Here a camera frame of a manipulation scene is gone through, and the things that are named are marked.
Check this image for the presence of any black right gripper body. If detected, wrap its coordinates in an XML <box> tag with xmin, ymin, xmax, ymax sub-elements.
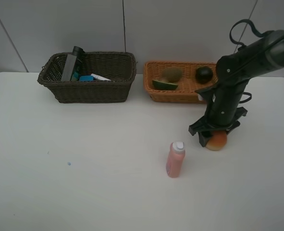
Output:
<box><xmin>188</xmin><ymin>107</ymin><xmax>247</xmax><ymax>136</ymax></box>

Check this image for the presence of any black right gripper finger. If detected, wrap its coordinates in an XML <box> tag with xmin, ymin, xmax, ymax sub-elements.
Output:
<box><xmin>198</xmin><ymin>131</ymin><xmax>213</xmax><ymax>147</ymax></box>

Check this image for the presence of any orange bread bun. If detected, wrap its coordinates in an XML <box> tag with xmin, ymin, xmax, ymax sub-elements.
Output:
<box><xmin>206</xmin><ymin>131</ymin><xmax>227</xmax><ymax>151</ymax></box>

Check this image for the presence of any pink lotion bottle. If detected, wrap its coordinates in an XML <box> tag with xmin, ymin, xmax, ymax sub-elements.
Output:
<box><xmin>166</xmin><ymin>141</ymin><xmax>185</xmax><ymax>178</ymax></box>

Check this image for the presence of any dark purple mangosteen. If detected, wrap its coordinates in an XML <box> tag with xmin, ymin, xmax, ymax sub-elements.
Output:
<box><xmin>195</xmin><ymin>66</ymin><xmax>213</xmax><ymax>84</ymax></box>

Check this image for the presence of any brown kiwi fruit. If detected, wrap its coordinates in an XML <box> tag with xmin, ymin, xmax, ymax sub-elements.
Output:
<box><xmin>161</xmin><ymin>67</ymin><xmax>182</xmax><ymax>83</ymax></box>

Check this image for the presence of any halved avocado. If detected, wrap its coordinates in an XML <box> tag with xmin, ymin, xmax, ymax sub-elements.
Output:
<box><xmin>152</xmin><ymin>80</ymin><xmax>178</xmax><ymax>91</ymax></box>

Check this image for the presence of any white pink-tipped marker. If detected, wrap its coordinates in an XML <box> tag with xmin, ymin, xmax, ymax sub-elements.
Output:
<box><xmin>91</xmin><ymin>74</ymin><xmax>110</xmax><ymax>81</ymax></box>

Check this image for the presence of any blue whiteboard eraser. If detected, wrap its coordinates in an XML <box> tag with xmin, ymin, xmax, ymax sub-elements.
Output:
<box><xmin>79</xmin><ymin>75</ymin><xmax>94</xmax><ymax>81</ymax></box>

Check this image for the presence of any dark green pump bottle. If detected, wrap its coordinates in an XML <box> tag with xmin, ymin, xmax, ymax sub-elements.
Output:
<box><xmin>61</xmin><ymin>46</ymin><xmax>85</xmax><ymax>82</ymax></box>

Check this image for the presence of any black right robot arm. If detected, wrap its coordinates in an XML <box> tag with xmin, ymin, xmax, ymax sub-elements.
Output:
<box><xmin>188</xmin><ymin>30</ymin><xmax>284</xmax><ymax>147</ymax></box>

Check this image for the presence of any orange wicker basket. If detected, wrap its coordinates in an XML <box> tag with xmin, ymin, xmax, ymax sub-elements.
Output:
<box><xmin>143</xmin><ymin>61</ymin><xmax>218</xmax><ymax>104</ymax></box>

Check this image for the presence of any dark brown wicker basket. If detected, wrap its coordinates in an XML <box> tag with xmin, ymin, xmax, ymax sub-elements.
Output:
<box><xmin>37</xmin><ymin>51</ymin><xmax>136</xmax><ymax>103</ymax></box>

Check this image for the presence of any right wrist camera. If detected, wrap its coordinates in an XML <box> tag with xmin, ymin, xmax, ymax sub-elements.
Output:
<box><xmin>195</xmin><ymin>84</ymin><xmax>217</xmax><ymax>102</ymax></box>

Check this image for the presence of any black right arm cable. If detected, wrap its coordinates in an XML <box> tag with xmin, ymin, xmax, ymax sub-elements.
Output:
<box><xmin>229</xmin><ymin>19</ymin><xmax>284</xmax><ymax>104</ymax></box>

